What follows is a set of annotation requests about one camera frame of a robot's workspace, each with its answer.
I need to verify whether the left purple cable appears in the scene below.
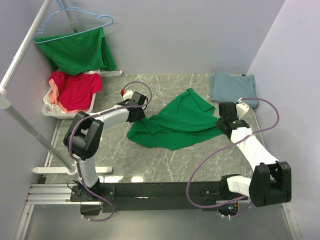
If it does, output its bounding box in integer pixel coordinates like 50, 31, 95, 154
68, 81, 153, 223

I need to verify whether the green t-shirt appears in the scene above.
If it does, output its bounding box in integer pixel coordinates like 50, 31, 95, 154
127, 88, 222, 151
34, 27, 117, 75

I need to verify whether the aluminium rail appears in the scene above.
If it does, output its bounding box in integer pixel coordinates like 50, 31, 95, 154
14, 184, 90, 240

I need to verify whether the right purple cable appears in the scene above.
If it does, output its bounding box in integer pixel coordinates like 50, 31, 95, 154
186, 97, 280, 221

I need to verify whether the folded blue-grey t-shirt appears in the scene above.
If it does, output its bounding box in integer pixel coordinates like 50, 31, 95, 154
210, 71, 256, 103

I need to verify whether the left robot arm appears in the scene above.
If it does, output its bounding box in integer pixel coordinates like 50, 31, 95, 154
63, 91, 149, 201

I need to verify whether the white clothes rack frame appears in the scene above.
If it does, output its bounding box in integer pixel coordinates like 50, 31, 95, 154
0, 0, 123, 176

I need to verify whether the green t-shirt on hanger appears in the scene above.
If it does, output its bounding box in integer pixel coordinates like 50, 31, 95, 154
34, 27, 117, 75

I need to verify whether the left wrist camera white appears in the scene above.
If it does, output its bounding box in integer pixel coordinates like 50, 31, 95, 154
120, 89, 134, 100

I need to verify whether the black base beam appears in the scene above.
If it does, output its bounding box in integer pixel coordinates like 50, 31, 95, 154
69, 181, 251, 213

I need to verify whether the purple cable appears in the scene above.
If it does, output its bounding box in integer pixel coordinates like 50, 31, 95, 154
186, 97, 280, 221
68, 81, 153, 223

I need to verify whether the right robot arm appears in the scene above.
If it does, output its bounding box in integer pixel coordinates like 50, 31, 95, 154
216, 102, 292, 207

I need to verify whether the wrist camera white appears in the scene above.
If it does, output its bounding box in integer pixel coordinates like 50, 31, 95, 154
235, 98, 250, 120
120, 89, 134, 100

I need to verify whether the red t-shirt in basket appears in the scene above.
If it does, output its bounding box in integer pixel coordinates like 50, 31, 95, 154
49, 71, 102, 113

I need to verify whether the blue wire hanger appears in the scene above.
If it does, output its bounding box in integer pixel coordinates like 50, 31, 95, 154
32, 0, 114, 44

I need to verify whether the pink garment in basket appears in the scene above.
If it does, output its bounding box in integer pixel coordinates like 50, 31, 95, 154
48, 78, 68, 114

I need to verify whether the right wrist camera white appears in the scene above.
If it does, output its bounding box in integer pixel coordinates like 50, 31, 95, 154
235, 98, 250, 120

